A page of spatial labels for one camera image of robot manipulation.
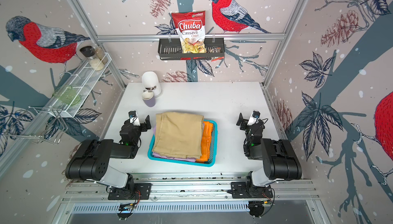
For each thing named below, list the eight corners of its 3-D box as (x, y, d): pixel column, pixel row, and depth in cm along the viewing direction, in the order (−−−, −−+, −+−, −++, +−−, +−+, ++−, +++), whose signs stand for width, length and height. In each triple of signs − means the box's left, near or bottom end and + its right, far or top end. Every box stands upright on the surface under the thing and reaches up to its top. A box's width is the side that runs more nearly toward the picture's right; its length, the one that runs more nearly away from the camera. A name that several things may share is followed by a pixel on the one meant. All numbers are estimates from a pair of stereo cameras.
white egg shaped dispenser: (145, 99, 114) (138, 84, 101) (149, 86, 123) (143, 71, 111) (160, 99, 113) (155, 84, 101) (163, 86, 123) (159, 71, 111)
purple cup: (145, 109, 109) (143, 105, 106) (144, 102, 113) (142, 98, 110) (157, 105, 111) (156, 102, 108) (156, 99, 115) (155, 95, 112)
